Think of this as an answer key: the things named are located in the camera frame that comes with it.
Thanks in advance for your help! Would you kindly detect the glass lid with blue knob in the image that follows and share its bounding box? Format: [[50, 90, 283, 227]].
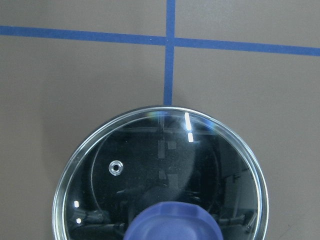
[[52, 106, 269, 240]]

